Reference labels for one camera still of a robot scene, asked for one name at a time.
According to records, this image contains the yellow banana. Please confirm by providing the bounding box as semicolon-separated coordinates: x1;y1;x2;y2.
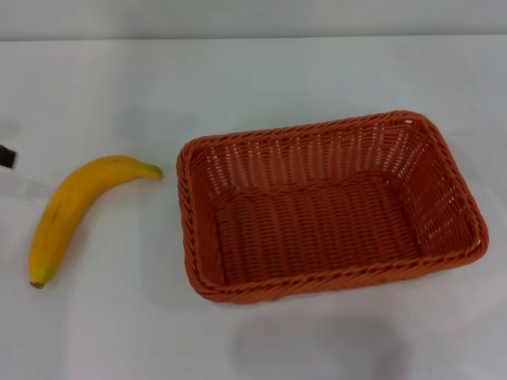
28;154;164;289

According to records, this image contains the orange woven rectangular basket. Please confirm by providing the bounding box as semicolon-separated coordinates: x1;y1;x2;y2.
175;109;490;306

